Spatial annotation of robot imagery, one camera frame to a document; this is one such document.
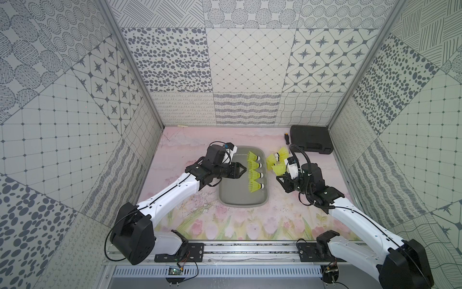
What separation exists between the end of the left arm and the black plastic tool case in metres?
0.52

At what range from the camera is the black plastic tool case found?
106cm

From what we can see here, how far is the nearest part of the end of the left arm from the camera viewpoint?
574mm
